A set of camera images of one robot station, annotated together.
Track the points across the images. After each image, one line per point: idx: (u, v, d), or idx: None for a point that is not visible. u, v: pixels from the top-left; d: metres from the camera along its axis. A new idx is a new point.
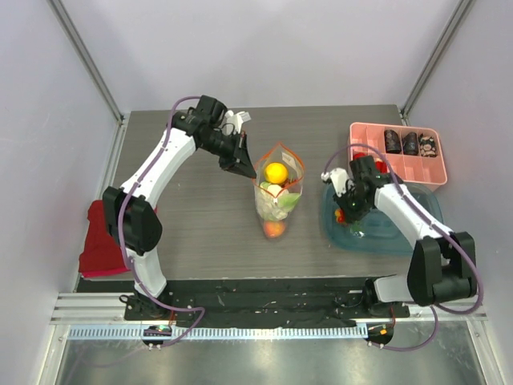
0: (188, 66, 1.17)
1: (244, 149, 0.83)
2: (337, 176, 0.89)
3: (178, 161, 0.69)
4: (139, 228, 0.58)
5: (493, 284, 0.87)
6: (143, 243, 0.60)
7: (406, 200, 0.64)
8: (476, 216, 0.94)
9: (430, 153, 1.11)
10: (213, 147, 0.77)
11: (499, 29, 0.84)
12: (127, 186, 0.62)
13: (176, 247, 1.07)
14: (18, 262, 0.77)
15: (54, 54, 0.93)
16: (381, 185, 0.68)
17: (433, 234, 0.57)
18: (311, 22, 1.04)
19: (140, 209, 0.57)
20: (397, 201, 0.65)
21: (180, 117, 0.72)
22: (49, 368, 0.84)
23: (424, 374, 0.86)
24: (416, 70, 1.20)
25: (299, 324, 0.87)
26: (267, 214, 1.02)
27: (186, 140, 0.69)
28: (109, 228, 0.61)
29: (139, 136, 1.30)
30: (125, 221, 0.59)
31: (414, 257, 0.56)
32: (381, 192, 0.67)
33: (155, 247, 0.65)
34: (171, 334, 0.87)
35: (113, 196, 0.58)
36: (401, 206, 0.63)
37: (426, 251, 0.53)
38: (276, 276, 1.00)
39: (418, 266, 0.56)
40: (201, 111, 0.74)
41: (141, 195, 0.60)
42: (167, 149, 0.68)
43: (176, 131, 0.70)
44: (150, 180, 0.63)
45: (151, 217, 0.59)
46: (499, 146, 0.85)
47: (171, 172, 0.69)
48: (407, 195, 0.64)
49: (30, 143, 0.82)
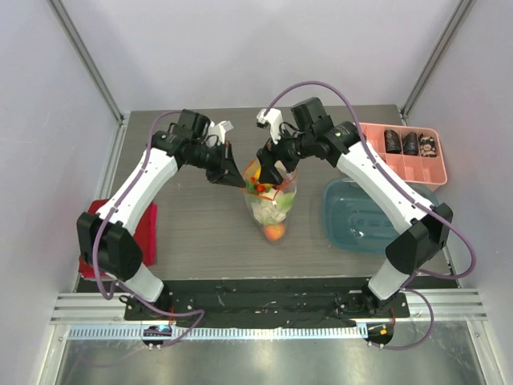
0: (189, 66, 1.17)
1: (230, 160, 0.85)
2: (276, 115, 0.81)
3: (159, 182, 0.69)
4: (117, 256, 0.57)
5: (492, 284, 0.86)
6: (122, 270, 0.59)
7: (379, 171, 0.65)
8: (477, 214, 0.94)
9: (430, 153, 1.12)
10: (199, 161, 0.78)
11: (499, 28, 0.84)
12: (103, 212, 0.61)
13: (175, 246, 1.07)
14: (18, 261, 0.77)
15: (54, 57, 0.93)
16: (344, 148, 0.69)
17: (418, 212, 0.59)
18: (311, 23, 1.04)
19: (116, 234, 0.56)
20: (368, 170, 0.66)
21: (161, 137, 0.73)
22: (48, 368, 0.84)
23: (425, 374, 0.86)
24: (416, 69, 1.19)
25: (299, 324, 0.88)
26: (266, 218, 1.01)
27: (166, 160, 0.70)
28: (86, 257, 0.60)
29: (139, 136, 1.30)
30: (103, 248, 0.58)
31: (401, 244, 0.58)
32: (349, 161, 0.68)
33: (135, 273, 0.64)
34: (171, 334, 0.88)
35: (88, 222, 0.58)
36: (375, 180, 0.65)
37: (415, 237, 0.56)
38: (276, 276, 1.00)
39: (401, 246, 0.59)
40: (183, 127, 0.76)
41: (119, 220, 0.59)
42: (146, 171, 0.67)
43: (157, 151, 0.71)
44: (127, 205, 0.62)
45: (128, 243, 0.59)
46: (498, 144, 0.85)
47: (153, 193, 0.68)
48: (378, 165, 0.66)
49: (30, 143, 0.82)
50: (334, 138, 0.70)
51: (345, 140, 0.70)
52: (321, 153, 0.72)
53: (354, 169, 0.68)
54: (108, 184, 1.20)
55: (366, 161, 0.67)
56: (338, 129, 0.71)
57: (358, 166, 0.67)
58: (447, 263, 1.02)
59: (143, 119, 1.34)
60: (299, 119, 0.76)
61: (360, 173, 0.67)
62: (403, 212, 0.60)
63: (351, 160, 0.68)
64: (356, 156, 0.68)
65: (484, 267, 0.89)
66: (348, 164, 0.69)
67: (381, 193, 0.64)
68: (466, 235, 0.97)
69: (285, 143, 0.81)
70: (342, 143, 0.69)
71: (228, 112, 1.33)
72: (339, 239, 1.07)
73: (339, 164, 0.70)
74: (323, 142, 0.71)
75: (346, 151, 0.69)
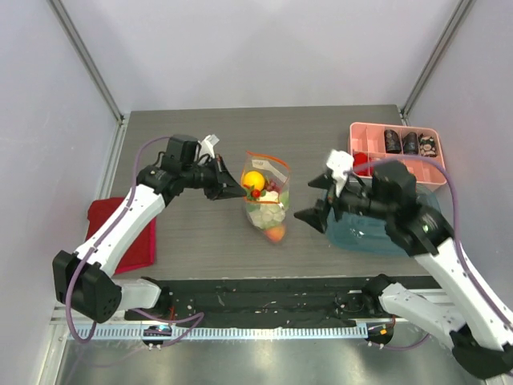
0: (189, 67, 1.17)
1: (224, 172, 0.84)
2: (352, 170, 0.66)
3: (143, 220, 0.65)
4: (93, 297, 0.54)
5: (493, 284, 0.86)
6: (96, 313, 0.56)
7: (471, 281, 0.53)
8: (478, 214, 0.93)
9: (430, 153, 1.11)
10: (195, 181, 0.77)
11: (499, 28, 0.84)
12: (82, 249, 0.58)
13: (175, 246, 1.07)
14: (18, 261, 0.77)
15: (54, 58, 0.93)
16: (433, 249, 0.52)
17: (510, 337, 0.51)
18: (311, 23, 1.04)
19: (92, 280, 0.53)
20: (458, 279, 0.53)
21: (150, 172, 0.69)
22: (48, 368, 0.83)
23: (425, 374, 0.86)
24: (416, 69, 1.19)
25: (299, 324, 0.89)
26: (268, 223, 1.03)
27: (153, 198, 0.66)
28: (60, 297, 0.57)
29: (139, 136, 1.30)
30: (78, 289, 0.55)
31: (486, 360, 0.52)
32: (438, 262, 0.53)
33: (113, 311, 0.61)
34: (171, 334, 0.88)
35: (65, 263, 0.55)
36: (465, 290, 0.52)
37: (506, 364, 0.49)
38: (276, 276, 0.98)
39: (486, 364, 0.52)
40: (171, 159, 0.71)
41: (97, 261, 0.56)
42: (131, 208, 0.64)
43: (143, 188, 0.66)
44: (108, 245, 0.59)
45: (106, 286, 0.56)
46: (498, 144, 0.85)
47: (138, 231, 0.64)
48: (470, 273, 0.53)
49: (30, 143, 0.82)
50: (422, 232, 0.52)
51: (431, 237, 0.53)
52: (397, 242, 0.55)
53: (440, 270, 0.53)
54: (108, 184, 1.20)
55: (457, 266, 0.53)
56: (425, 216, 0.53)
57: (446, 270, 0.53)
58: None
59: (143, 119, 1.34)
60: (382, 186, 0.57)
61: (446, 278, 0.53)
62: (494, 334, 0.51)
63: (438, 261, 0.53)
64: (446, 258, 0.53)
65: (486, 266, 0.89)
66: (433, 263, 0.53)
67: (467, 305, 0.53)
68: (466, 235, 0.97)
69: (345, 200, 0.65)
70: (430, 241, 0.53)
71: (228, 112, 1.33)
72: (339, 239, 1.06)
73: (418, 258, 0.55)
74: (405, 231, 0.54)
75: (434, 253, 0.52)
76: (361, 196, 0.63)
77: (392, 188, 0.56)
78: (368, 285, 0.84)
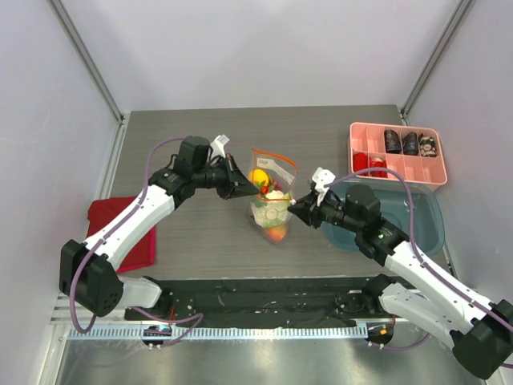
0: (188, 66, 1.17)
1: (236, 171, 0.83)
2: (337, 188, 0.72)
3: (153, 220, 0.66)
4: (96, 289, 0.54)
5: (493, 284, 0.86)
6: (97, 306, 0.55)
7: (430, 271, 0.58)
8: (478, 213, 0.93)
9: (430, 153, 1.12)
10: (208, 181, 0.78)
11: (499, 27, 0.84)
12: (91, 241, 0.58)
13: (175, 246, 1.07)
14: (18, 261, 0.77)
15: (54, 58, 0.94)
16: (392, 250, 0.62)
17: (478, 313, 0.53)
18: (311, 23, 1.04)
19: (98, 270, 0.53)
20: (417, 272, 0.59)
21: (163, 175, 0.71)
22: (48, 368, 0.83)
23: (425, 374, 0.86)
24: (416, 69, 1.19)
25: (299, 324, 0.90)
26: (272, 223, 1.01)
27: (163, 198, 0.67)
28: (64, 287, 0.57)
29: (139, 136, 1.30)
30: (81, 280, 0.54)
31: (465, 346, 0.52)
32: (396, 261, 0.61)
33: (111, 310, 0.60)
34: (171, 334, 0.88)
35: (73, 252, 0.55)
36: (426, 279, 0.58)
37: (481, 342, 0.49)
38: (276, 276, 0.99)
39: (470, 350, 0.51)
40: (183, 161, 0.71)
41: (104, 254, 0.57)
42: (142, 206, 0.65)
43: (156, 190, 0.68)
44: (117, 239, 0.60)
45: (110, 279, 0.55)
46: (498, 144, 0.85)
47: (147, 228, 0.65)
48: (426, 263, 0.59)
49: (29, 143, 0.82)
50: (380, 241, 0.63)
51: (390, 242, 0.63)
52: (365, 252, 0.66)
53: (398, 267, 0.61)
54: (108, 184, 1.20)
55: (414, 261, 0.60)
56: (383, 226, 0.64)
57: (405, 265, 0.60)
58: (447, 263, 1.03)
59: (143, 119, 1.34)
60: (351, 206, 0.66)
61: (407, 273, 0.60)
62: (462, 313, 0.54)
63: (396, 260, 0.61)
64: (401, 253, 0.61)
65: (486, 266, 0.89)
66: (393, 262, 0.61)
67: (434, 293, 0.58)
68: (467, 234, 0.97)
69: (325, 210, 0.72)
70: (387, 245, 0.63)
71: (228, 112, 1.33)
72: (339, 239, 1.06)
73: (387, 265, 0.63)
74: (369, 243, 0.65)
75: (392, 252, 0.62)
76: (337, 208, 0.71)
77: (361, 209, 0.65)
78: (368, 285, 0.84)
